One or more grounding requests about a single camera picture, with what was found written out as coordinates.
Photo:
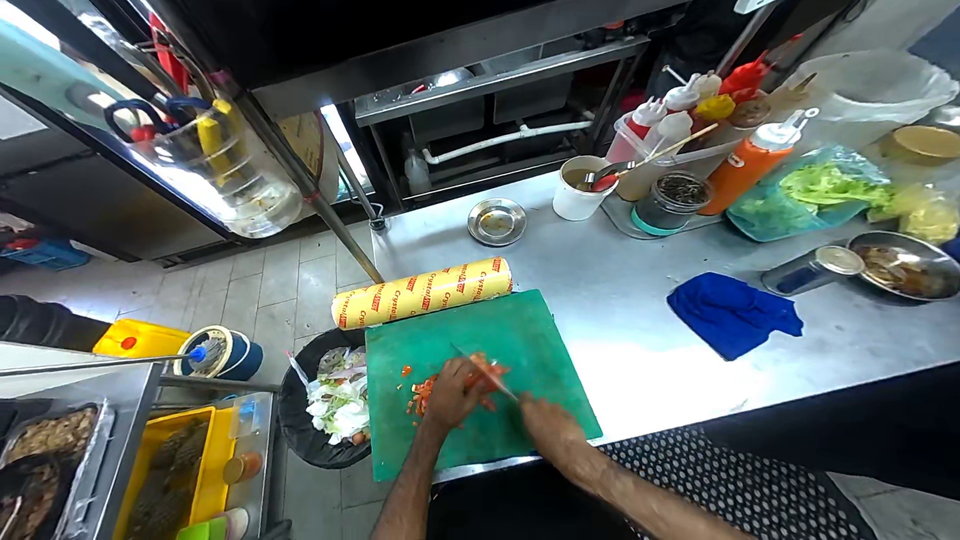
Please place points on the person's left hand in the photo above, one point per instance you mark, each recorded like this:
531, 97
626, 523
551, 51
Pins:
450, 394

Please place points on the person's right hand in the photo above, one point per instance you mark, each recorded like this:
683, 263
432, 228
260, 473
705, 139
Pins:
556, 431

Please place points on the person's left fingers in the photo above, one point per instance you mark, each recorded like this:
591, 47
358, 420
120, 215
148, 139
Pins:
466, 375

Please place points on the person's right fingers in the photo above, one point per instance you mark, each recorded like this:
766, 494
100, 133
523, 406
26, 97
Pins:
531, 411

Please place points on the sliced red tomato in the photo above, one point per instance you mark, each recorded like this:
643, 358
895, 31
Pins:
491, 367

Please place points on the knife with steel blade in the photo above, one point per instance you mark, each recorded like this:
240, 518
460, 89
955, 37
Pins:
504, 388

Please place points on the person's left forearm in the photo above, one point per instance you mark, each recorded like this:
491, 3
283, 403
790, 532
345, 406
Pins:
412, 480

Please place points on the person's right forearm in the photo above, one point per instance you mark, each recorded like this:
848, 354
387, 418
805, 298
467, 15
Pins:
645, 495

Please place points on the pile of chopped tomato pieces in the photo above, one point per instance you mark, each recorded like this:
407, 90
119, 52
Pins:
421, 394

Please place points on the green cutting board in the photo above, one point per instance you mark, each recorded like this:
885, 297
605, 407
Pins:
517, 330

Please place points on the yellow cling film roll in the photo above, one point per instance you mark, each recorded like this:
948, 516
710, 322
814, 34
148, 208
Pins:
424, 294

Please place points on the person's body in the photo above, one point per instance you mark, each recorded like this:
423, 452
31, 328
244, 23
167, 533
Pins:
517, 502

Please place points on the pile of vegetable scraps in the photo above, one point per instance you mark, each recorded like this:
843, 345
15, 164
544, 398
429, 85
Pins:
341, 405

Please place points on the steel table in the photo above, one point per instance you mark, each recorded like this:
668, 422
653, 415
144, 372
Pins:
622, 300

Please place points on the small round steel dish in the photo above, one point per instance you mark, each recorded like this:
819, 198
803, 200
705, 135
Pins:
496, 223

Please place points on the black trash bin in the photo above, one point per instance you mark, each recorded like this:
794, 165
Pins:
311, 442

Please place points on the black dotted floor mat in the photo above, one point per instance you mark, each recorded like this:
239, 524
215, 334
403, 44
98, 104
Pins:
720, 472

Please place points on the white plastic tub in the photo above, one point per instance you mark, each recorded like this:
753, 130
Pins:
576, 199

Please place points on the clear plastic jug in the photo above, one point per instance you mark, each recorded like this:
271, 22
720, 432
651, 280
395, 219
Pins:
416, 172

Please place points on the grey plastic tray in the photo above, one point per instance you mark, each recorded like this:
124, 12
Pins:
626, 221

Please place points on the dark blue paint bucket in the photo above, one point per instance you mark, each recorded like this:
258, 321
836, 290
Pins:
244, 358

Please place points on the blue cloth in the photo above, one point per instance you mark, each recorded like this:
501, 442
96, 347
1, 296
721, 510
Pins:
731, 311

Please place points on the white drain pipe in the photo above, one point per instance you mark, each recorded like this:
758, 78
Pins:
517, 135

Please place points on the metal pole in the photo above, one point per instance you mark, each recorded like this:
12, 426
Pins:
307, 184

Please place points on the dark jar with dried herbs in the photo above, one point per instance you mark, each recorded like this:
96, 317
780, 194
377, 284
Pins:
670, 202

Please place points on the clear plastic bottle basket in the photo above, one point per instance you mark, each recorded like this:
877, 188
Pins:
637, 180

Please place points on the yellow plastic crate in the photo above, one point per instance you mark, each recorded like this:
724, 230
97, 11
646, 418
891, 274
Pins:
214, 465

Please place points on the clear plastic bottle holder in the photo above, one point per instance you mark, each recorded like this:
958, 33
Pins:
251, 199

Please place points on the steel sink rack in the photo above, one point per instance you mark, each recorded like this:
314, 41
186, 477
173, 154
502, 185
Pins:
510, 94

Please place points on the bright green container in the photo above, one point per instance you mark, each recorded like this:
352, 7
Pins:
206, 530

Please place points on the wooden stick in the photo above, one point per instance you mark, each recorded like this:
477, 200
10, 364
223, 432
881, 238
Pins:
679, 145

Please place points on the clear white-capped squeeze bottle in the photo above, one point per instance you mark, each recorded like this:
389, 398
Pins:
667, 139

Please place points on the squeeze bottle with red sauce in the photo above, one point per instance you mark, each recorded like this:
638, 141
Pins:
641, 124

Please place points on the green plastic bag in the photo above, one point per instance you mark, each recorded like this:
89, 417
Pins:
780, 214

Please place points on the orange sauce bottle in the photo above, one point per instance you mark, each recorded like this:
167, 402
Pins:
742, 174

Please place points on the yellow jerrycan with red cap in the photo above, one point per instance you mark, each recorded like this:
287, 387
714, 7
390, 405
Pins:
142, 341

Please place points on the steel counter with food trays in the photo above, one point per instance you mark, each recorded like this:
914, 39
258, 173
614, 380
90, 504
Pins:
139, 420

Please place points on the black overhead shelf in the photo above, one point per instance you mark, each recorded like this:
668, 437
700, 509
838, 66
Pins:
420, 45

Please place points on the yellow-capped squeeze bottle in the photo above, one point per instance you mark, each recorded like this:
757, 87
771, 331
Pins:
712, 111

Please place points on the green lettuce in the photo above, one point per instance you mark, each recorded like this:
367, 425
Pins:
829, 186

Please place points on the steel bowl with food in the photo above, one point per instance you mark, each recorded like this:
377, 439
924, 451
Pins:
911, 266

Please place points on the large steel cabinet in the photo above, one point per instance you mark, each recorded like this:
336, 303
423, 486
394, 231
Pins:
97, 202

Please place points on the tray of brown food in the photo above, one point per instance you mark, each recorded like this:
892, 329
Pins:
56, 439

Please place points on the blue plastic crate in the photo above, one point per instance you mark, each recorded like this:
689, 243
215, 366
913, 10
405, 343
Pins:
49, 255

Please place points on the plastic bag with yellow food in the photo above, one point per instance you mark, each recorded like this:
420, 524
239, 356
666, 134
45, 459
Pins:
926, 214

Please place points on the black pan with brown food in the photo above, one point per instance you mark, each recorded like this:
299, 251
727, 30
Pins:
37, 484

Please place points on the large translucent plastic bucket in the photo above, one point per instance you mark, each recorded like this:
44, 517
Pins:
855, 101

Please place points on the round beige-lidded container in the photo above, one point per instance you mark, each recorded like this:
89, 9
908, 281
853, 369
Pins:
921, 145

